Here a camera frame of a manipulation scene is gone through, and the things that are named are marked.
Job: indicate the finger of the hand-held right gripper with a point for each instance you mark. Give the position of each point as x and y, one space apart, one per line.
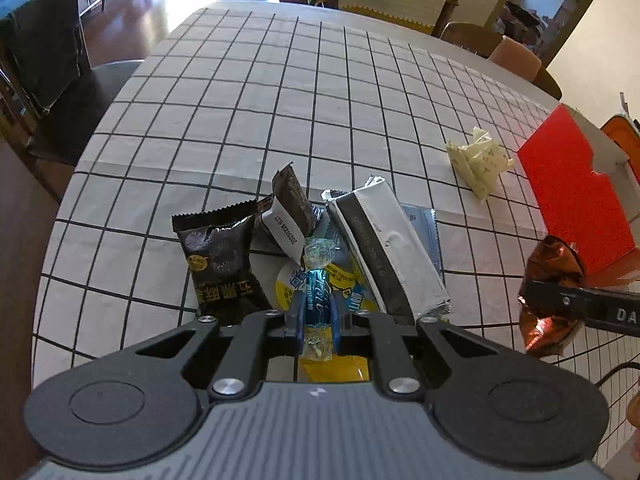
550 297

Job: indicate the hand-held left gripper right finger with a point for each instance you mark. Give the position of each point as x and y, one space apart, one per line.
337 322

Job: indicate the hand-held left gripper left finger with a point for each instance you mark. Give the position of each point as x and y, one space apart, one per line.
296 320

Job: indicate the blue candy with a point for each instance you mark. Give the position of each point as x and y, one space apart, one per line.
316 305

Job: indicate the yellow and blue packet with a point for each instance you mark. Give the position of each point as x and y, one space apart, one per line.
290 290

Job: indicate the orange snack packet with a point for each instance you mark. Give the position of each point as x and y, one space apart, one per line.
545 332

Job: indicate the silver foil packet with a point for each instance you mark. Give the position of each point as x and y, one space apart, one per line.
395 260

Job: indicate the black snack packet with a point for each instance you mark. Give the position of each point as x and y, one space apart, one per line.
220 260

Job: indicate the red cardboard box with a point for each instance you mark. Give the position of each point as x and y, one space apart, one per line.
570 200

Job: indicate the dark packet with white label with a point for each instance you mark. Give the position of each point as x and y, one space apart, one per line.
290 195

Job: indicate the blue grey foil packet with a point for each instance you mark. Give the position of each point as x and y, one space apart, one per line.
425 230

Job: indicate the cream wrapper packet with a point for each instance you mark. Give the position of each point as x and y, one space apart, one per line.
480 165

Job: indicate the person's right hand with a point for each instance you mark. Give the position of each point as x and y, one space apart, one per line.
634 412

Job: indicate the orange container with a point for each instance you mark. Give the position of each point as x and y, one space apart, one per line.
625 132

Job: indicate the pink cloth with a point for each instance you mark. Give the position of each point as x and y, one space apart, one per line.
515 55

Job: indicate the dark clothes pile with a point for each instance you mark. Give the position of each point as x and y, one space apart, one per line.
520 20

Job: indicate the black chair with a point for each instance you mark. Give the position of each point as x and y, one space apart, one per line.
100 90

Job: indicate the cream armchair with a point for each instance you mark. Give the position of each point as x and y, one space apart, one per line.
390 2

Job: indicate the dark cloth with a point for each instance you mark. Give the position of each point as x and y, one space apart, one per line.
42 45

